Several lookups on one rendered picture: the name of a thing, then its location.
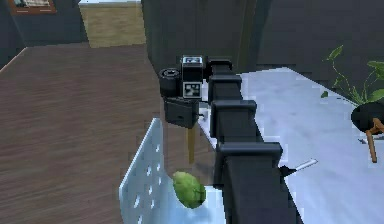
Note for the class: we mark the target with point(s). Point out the green lettuce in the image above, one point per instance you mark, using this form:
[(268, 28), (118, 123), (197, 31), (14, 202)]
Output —
[(188, 190)]

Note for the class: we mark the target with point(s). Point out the house plant in black pot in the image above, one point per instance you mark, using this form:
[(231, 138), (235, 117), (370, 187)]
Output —
[(366, 115)]

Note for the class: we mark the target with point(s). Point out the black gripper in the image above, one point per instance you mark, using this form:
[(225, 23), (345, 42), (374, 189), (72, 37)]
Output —
[(180, 111)]

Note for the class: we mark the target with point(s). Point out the pale blue perforated chair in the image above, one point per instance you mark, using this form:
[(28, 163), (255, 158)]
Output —
[(146, 186)]

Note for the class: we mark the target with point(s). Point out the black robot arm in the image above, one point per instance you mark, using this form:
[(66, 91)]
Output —
[(246, 173)]

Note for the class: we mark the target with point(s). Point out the brown framed picture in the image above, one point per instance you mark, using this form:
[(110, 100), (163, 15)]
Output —
[(31, 6)]

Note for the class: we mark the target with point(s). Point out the white marble table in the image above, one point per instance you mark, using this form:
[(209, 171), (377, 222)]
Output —
[(320, 133)]

